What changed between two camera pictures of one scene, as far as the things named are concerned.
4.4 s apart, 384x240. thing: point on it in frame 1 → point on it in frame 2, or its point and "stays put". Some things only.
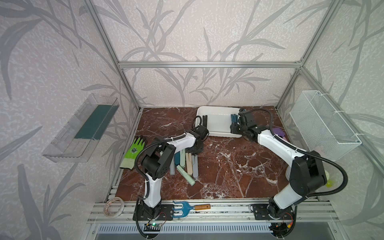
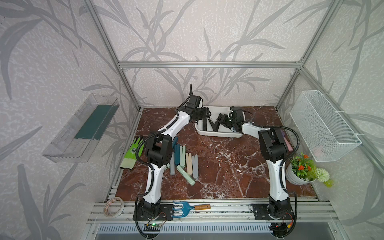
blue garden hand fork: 186,208 stays put
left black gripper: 191,152 → 206,114
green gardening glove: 132,154 stays put
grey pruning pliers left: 172,167 stays put
